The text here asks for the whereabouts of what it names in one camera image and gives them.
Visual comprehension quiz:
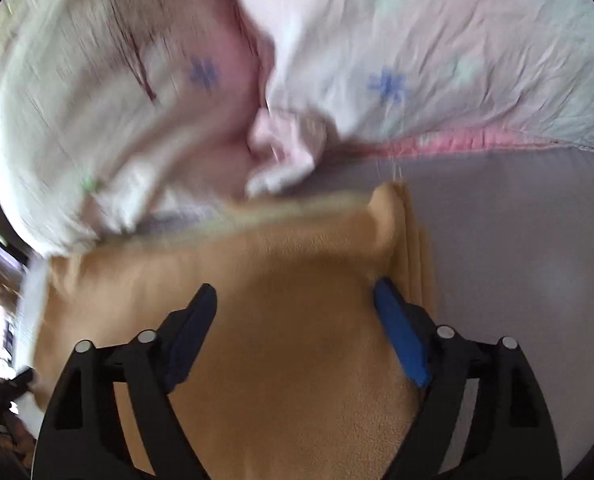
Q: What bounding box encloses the tan fleece garment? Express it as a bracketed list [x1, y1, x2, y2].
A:
[32, 182, 434, 479]

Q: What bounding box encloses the lilac bed sheet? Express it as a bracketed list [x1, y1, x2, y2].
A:
[293, 148, 594, 479]

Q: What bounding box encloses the pink floral pillow right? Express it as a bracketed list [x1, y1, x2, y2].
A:
[239, 0, 594, 148]

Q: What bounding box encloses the pink floral pillow left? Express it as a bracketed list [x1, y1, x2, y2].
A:
[0, 0, 326, 255]

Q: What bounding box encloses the pink floral pillow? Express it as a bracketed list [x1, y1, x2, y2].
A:
[239, 0, 594, 148]
[0, 0, 326, 255]

